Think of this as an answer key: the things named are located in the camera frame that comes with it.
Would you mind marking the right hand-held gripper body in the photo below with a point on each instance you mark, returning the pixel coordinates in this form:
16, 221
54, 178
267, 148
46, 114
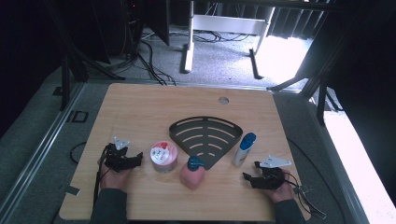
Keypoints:
270, 180

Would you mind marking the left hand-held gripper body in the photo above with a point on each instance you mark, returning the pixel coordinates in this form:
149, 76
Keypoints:
115, 158

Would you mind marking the white bottle with blue cap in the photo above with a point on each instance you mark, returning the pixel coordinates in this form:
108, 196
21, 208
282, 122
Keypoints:
243, 152

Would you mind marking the pink round jar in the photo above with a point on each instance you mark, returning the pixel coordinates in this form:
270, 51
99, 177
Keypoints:
163, 155

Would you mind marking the pink bottle with blue cap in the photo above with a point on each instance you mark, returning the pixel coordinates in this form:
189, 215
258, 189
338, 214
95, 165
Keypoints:
192, 177

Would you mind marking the black slotted corner shelf tray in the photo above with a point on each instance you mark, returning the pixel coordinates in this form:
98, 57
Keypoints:
206, 132

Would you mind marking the person's right hand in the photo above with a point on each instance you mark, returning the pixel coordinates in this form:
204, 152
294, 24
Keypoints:
285, 193

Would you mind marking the person's left hand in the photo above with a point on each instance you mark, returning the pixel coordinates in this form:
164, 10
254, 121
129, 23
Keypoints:
115, 181

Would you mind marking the grey tape piece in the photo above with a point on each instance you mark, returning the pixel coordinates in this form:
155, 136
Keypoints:
71, 189

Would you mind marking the round table grommet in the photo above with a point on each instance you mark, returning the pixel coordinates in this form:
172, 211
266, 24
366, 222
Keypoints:
223, 100

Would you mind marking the black metal stand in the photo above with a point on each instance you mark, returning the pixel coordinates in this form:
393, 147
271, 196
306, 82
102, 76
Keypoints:
320, 93
65, 77

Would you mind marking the black computer cabinet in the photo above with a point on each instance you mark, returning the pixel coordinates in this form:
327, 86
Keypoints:
116, 28

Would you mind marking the black panel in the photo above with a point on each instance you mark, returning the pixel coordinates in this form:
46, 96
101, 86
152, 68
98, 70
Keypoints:
158, 18

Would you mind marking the dark curtain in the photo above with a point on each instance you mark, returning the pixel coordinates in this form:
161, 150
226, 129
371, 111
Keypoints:
295, 21

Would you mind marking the aluminium floor rail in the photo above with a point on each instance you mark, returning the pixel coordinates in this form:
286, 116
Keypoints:
339, 174
37, 155

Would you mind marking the white desk frame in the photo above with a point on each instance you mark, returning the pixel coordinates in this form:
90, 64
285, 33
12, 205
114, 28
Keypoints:
229, 24

